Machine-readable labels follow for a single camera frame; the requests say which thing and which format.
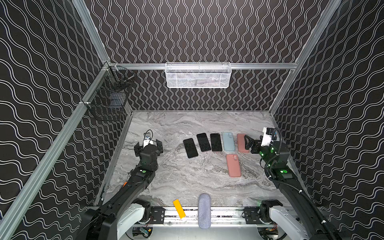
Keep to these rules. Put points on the white wire mesh basket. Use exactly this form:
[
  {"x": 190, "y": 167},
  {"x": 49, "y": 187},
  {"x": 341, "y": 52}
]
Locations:
[{"x": 212, "y": 77}]

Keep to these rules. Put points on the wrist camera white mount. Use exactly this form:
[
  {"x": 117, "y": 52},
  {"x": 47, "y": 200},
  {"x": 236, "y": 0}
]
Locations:
[
  {"x": 147, "y": 139},
  {"x": 268, "y": 136}
]

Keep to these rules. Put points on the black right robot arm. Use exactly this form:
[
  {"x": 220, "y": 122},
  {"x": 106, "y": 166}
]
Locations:
[{"x": 310, "y": 223}]

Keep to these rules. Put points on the aluminium corner frame post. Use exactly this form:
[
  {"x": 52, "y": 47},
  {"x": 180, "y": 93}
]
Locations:
[
  {"x": 91, "y": 29},
  {"x": 314, "y": 37}
]

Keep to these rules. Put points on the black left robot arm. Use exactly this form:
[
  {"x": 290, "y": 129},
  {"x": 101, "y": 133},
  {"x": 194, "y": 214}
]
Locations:
[{"x": 114, "y": 218}]

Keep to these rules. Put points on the light blue phone case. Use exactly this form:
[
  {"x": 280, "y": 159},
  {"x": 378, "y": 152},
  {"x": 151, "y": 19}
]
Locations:
[{"x": 228, "y": 142}]

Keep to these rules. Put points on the black phone taken from case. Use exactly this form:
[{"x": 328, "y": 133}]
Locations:
[{"x": 216, "y": 143}]

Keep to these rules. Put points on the aluminium back horizontal bar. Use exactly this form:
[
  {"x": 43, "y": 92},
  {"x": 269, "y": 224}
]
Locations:
[{"x": 190, "y": 65}]

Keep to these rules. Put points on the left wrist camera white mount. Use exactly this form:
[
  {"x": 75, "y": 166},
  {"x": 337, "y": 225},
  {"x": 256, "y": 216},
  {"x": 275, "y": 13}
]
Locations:
[{"x": 147, "y": 139}]

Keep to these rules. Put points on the grey fabric pouch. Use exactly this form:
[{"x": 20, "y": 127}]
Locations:
[{"x": 204, "y": 211}]

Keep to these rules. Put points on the aluminium horizontal bar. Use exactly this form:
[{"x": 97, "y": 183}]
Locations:
[
  {"x": 190, "y": 65},
  {"x": 23, "y": 201}
]

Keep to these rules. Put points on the black wire basket left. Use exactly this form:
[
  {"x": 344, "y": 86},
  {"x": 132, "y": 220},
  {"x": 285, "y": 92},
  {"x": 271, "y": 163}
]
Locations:
[{"x": 108, "y": 103}]

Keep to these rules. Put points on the black phone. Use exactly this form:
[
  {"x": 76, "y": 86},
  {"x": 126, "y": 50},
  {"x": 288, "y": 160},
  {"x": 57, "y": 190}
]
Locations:
[
  {"x": 190, "y": 148},
  {"x": 204, "y": 142}
]

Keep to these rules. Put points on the aluminium corner frame post right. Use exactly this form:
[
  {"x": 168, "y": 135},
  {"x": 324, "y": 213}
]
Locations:
[{"x": 314, "y": 37}]

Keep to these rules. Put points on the aluminium corner frame post left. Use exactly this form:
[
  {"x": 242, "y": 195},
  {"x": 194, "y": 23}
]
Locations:
[{"x": 91, "y": 29}]

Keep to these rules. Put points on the aluminium left horizontal bar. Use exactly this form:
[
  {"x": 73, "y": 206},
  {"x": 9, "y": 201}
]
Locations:
[{"x": 23, "y": 201}]

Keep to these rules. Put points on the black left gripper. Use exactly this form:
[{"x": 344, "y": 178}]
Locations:
[{"x": 137, "y": 148}]

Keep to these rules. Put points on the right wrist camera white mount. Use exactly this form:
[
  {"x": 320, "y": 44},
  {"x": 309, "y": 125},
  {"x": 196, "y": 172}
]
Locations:
[{"x": 268, "y": 136}]

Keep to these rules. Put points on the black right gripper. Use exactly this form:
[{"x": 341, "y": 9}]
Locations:
[{"x": 255, "y": 145}]

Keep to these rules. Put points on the pink phone case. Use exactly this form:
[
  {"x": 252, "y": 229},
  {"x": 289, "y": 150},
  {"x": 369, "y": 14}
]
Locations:
[
  {"x": 233, "y": 164},
  {"x": 242, "y": 143}
]

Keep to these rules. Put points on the yellow flat block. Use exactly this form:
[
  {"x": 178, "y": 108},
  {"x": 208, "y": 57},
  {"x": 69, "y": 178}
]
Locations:
[{"x": 179, "y": 209}]

